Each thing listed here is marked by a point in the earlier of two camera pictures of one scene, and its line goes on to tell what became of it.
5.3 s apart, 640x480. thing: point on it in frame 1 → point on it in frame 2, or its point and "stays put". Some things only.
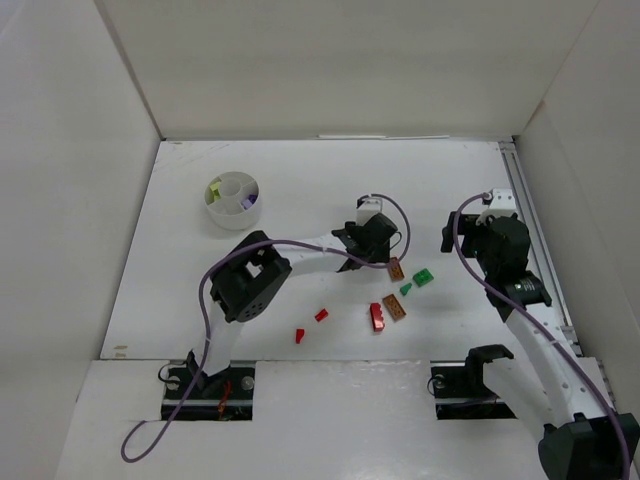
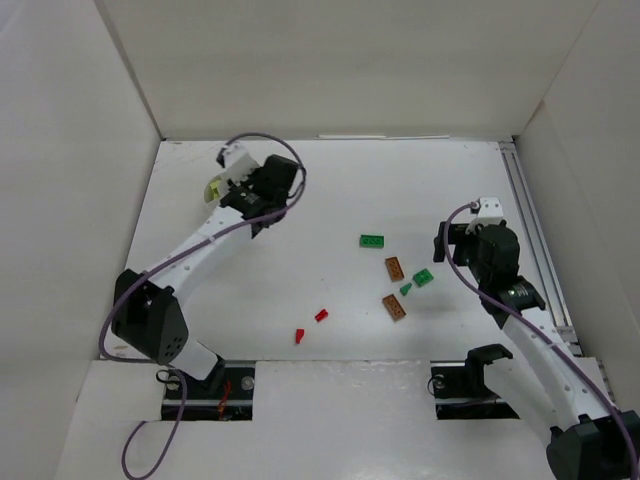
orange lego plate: (395, 268) stays put
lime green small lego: (216, 187) stays put
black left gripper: (353, 245) → (248, 201)
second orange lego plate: (394, 307) stays put
